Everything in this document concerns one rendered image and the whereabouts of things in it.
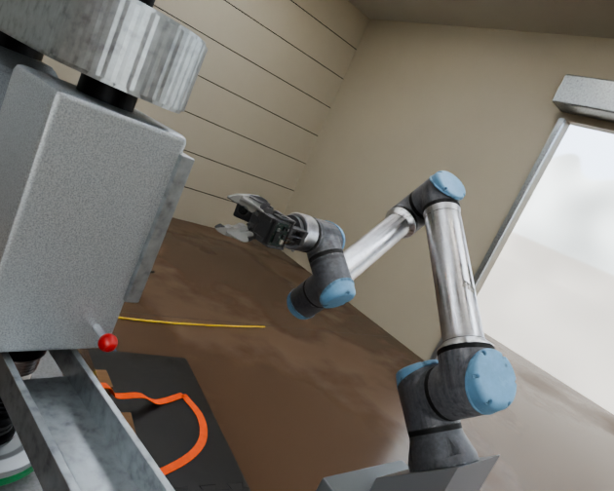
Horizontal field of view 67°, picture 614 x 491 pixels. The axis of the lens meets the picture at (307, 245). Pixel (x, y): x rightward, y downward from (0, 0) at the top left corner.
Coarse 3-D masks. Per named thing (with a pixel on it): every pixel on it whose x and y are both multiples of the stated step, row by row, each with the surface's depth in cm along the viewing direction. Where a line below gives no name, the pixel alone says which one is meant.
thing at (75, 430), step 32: (64, 352) 83; (0, 384) 72; (32, 384) 76; (64, 384) 79; (96, 384) 76; (32, 416) 64; (64, 416) 72; (96, 416) 74; (32, 448) 62; (64, 448) 66; (96, 448) 69; (128, 448) 68; (64, 480) 56; (96, 480) 63; (128, 480) 66; (160, 480) 62
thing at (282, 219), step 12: (252, 216) 102; (264, 216) 99; (276, 216) 102; (288, 216) 109; (252, 228) 101; (264, 228) 99; (276, 228) 97; (288, 228) 100; (300, 228) 106; (264, 240) 98; (276, 240) 98; (288, 240) 104; (300, 240) 105
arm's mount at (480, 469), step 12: (492, 456) 128; (456, 468) 112; (468, 468) 117; (480, 468) 123; (384, 480) 125; (396, 480) 122; (408, 480) 120; (420, 480) 118; (432, 480) 116; (444, 480) 113; (456, 480) 115; (468, 480) 121; (480, 480) 128
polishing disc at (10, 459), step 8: (16, 432) 90; (16, 440) 88; (0, 448) 85; (8, 448) 86; (16, 448) 87; (0, 456) 84; (8, 456) 84; (16, 456) 85; (24, 456) 86; (0, 464) 82; (8, 464) 83; (16, 464) 84; (24, 464) 84; (0, 472) 81; (8, 472) 82; (16, 472) 83
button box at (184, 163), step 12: (180, 156) 78; (180, 168) 78; (180, 180) 79; (168, 192) 79; (180, 192) 80; (168, 204) 79; (156, 216) 80; (168, 216) 81; (156, 228) 80; (156, 240) 81; (144, 252) 81; (156, 252) 82; (144, 264) 82; (132, 276) 82; (144, 276) 83; (132, 288) 82; (132, 300) 83
